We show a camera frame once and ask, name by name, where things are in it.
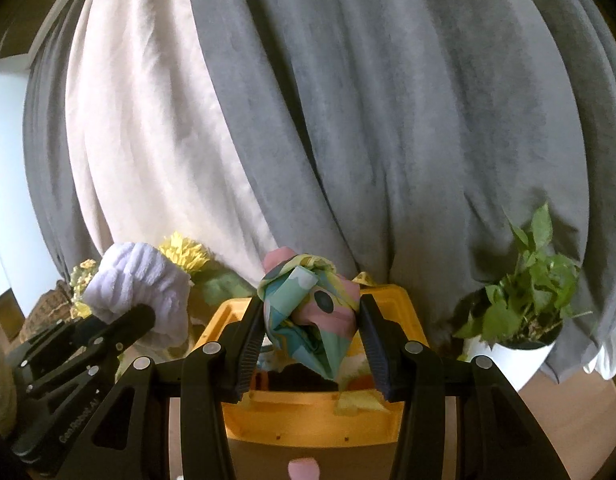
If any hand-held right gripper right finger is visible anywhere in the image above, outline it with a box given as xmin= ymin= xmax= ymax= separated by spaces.
xmin=358 ymin=294 xmax=573 ymax=480

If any white curtain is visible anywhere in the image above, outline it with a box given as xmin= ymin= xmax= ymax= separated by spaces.
xmin=64 ymin=0 xmax=289 ymax=292

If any orange plastic crate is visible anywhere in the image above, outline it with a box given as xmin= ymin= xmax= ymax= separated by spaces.
xmin=195 ymin=272 xmax=429 ymax=447

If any brown patterned cloth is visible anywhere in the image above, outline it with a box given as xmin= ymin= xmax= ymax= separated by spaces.
xmin=19 ymin=280 xmax=85 ymax=347

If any white cabinet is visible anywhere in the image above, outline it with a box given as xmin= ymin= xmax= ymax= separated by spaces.
xmin=0 ymin=57 xmax=40 ymax=307

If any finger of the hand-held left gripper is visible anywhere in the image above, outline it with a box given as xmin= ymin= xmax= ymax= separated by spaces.
xmin=90 ymin=304 xmax=157 ymax=357

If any pastel patterned cloth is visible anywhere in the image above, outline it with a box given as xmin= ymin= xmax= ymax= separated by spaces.
xmin=258 ymin=246 xmax=363 ymax=381

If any pink soft object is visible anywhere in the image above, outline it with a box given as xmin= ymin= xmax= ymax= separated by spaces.
xmin=287 ymin=457 xmax=321 ymax=480

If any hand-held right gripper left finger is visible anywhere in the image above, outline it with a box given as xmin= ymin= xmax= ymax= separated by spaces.
xmin=93 ymin=297 xmax=266 ymax=480

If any grey curtain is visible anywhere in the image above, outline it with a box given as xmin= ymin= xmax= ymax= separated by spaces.
xmin=184 ymin=0 xmax=616 ymax=387
xmin=22 ymin=0 xmax=115 ymax=282

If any potted plant in white pot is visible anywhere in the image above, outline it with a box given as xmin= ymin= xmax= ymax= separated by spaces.
xmin=452 ymin=202 xmax=594 ymax=394

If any sunflower bouquet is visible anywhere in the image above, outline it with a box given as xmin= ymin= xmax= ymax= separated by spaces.
xmin=68 ymin=231 xmax=257 ymax=322

